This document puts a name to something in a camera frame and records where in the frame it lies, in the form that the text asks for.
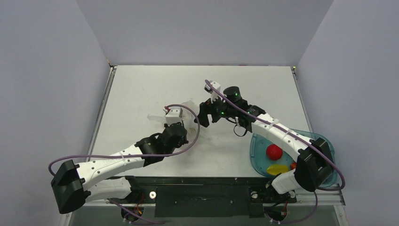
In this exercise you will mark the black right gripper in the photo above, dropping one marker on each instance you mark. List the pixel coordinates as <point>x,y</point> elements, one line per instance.
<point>209,108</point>

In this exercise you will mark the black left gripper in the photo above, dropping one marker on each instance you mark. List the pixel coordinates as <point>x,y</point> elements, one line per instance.
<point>184,140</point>

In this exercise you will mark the translucent plastic bag with prints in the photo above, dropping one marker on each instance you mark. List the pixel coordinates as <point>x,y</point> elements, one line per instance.
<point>188,119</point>

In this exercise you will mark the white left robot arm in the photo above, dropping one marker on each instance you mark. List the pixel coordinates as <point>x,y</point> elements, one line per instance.
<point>74,184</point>

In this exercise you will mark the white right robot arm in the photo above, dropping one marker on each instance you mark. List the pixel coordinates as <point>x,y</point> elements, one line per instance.
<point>312,156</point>

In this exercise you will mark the red fake tomato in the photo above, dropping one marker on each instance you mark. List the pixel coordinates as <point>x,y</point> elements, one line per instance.
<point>273,152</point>

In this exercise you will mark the yellow fake mango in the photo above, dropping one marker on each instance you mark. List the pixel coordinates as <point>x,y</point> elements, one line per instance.
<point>276,169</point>

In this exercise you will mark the red fake strawberries bunch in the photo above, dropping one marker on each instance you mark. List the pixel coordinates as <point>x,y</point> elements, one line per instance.
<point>293,165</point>

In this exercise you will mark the teal plastic tray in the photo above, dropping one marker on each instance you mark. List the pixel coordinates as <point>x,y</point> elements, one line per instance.
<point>260,162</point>

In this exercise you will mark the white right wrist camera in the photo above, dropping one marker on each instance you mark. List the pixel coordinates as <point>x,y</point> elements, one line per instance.
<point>213,88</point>

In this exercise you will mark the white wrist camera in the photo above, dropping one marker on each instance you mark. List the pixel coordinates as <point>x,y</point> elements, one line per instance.
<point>213,88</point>
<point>173,115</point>

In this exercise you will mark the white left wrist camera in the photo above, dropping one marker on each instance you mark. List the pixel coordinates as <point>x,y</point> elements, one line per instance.
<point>173,115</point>

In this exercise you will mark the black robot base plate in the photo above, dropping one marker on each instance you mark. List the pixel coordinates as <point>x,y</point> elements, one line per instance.
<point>203,197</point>

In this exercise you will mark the aluminium table edge rail left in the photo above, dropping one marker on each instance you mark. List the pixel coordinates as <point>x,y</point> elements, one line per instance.
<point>102,107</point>

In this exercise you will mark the aluminium table edge rail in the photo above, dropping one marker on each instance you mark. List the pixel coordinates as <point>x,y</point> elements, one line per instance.
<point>102,107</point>
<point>293,71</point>

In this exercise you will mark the aluminium table edge rail right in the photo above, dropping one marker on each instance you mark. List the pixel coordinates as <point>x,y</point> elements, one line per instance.
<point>293,71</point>

